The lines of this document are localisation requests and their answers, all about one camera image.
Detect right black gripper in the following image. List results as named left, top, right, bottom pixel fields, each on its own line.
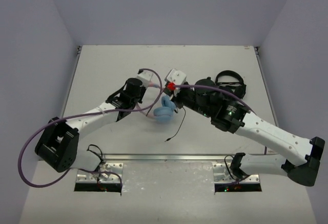
left=164, top=84, right=212, bottom=118

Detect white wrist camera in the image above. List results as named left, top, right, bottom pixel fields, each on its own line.
left=165, top=69, right=187, bottom=85
left=136, top=69, right=154, bottom=88

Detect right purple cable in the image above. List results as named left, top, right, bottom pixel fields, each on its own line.
left=174, top=84, right=257, bottom=114

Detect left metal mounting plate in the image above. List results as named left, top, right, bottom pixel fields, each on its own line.
left=76, top=161, right=124, bottom=184

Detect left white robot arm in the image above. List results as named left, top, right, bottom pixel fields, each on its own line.
left=35, top=77, right=150, bottom=173

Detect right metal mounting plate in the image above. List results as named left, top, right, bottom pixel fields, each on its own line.
left=212, top=161, right=260, bottom=184

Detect black over-ear headphones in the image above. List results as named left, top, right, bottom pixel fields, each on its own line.
left=215, top=70, right=247, bottom=99

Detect metal mounting plate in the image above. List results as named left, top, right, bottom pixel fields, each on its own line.
left=212, top=161, right=260, bottom=184
left=76, top=161, right=124, bottom=184

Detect purple cable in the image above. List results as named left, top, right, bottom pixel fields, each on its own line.
left=174, top=84, right=257, bottom=114
left=19, top=68, right=165, bottom=188

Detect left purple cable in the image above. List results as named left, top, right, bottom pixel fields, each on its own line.
left=19, top=68, right=165, bottom=188

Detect thin black audio cable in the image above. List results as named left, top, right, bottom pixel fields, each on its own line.
left=163, top=106, right=187, bottom=142

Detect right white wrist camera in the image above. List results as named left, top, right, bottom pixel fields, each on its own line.
left=165, top=69, right=187, bottom=85

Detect pink blue cat-ear headphones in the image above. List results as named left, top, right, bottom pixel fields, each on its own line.
left=141, top=95, right=176, bottom=124

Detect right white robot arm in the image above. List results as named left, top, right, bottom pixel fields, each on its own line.
left=166, top=79, right=325, bottom=187

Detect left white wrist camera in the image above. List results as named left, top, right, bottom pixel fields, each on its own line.
left=136, top=69, right=154, bottom=88

